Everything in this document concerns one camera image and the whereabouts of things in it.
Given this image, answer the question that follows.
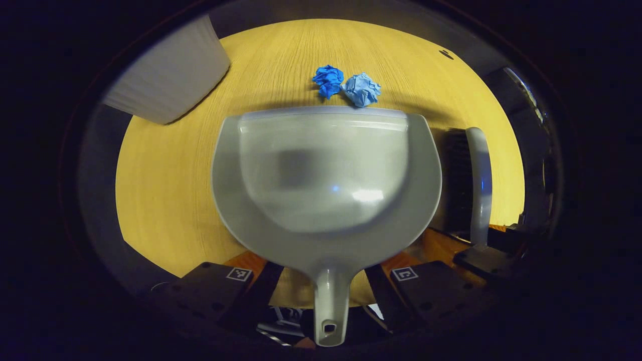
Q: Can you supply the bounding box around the white dustpan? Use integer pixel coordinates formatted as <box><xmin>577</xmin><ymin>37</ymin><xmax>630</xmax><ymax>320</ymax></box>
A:
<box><xmin>211</xmin><ymin>105</ymin><xmax>443</xmax><ymax>347</ymax></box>

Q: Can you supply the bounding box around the dark blue paper ball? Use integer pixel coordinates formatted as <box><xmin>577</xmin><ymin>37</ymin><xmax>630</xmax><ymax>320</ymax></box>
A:
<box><xmin>312</xmin><ymin>65</ymin><xmax>345</xmax><ymax>99</ymax></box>

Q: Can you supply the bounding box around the light blue paper ball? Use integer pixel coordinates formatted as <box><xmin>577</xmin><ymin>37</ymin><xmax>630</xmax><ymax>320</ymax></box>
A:
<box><xmin>341</xmin><ymin>73</ymin><xmax>382</xmax><ymax>108</ymax></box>

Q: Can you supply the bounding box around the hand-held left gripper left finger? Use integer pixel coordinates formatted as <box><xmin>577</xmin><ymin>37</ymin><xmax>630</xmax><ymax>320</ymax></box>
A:
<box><xmin>150</xmin><ymin>250</ymin><xmax>284</xmax><ymax>334</ymax></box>

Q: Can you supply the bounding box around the grey garbage bin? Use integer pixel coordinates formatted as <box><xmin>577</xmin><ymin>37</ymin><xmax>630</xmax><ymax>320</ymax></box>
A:
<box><xmin>103</xmin><ymin>15</ymin><xmax>232</xmax><ymax>125</ymax></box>

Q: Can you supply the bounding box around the wooden desktop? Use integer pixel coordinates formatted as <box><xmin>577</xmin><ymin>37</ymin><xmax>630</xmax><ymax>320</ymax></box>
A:
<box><xmin>115</xmin><ymin>19</ymin><xmax>526</xmax><ymax>307</ymax></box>

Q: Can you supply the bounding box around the small white broom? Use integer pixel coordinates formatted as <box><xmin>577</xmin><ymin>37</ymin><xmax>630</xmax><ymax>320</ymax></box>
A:
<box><xmin>444</xmin><ymin>127</ymin><xmax>493</xmax><ymax>246</ymax></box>

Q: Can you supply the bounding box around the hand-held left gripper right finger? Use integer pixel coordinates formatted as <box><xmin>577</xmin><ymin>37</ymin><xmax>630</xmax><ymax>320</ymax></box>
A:
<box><xmin>365</xmin><ymin>251</ymin><xmax>485</xmax><ymax>334</ymax></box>

